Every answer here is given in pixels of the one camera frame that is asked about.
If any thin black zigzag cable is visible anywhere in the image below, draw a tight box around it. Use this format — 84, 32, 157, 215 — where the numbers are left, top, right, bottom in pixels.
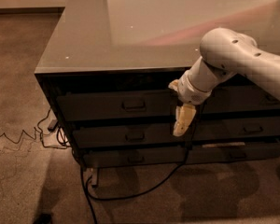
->
0, 107, 71, 150

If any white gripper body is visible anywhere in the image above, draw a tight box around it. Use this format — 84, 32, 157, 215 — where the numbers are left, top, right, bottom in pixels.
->
168, 70, 213, 105

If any thick black floor cable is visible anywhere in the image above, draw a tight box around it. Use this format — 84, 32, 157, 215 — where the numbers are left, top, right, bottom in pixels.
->
79, 121, 197, 224

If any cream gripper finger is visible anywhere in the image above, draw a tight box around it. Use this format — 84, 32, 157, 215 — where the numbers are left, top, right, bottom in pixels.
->
173, 104, 196, 137

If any black power adapter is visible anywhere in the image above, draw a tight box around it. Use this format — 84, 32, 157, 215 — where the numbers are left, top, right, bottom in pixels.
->
48, 119, 58, 132

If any dark grey drawer cabinet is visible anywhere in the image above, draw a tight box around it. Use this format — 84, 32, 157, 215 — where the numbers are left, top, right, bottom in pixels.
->
34, 0, 280, 189

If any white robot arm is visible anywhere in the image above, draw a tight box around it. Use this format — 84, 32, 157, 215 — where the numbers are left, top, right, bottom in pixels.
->
169, 28, 280, 136

